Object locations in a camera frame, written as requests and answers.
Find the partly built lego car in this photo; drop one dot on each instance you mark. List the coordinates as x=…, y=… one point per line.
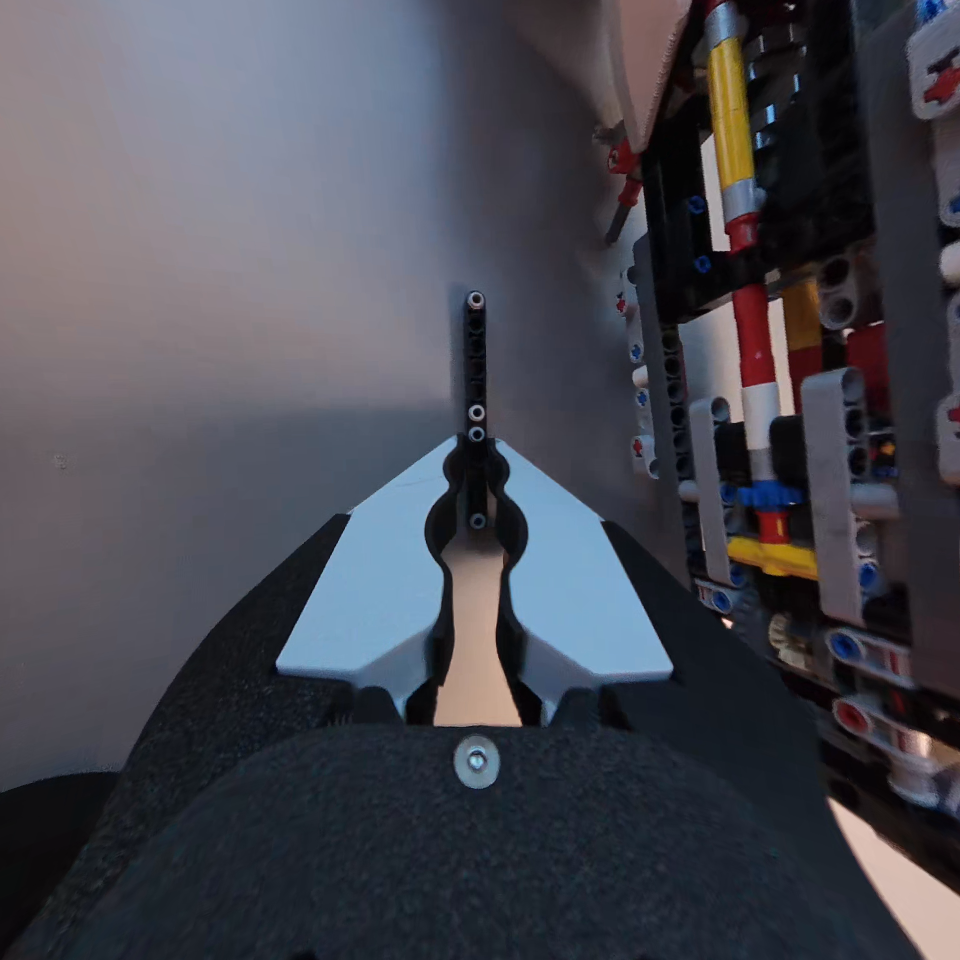
x=825, y=187

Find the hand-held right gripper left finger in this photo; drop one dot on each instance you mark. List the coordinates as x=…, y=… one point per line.
x=360, y=600

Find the black lego beam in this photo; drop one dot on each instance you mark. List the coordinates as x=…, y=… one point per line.
x=475, y=352

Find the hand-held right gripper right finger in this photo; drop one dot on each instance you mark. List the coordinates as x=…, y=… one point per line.
x=585, y=600

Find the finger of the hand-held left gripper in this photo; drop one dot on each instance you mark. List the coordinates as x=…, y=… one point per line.
x=649, y=52

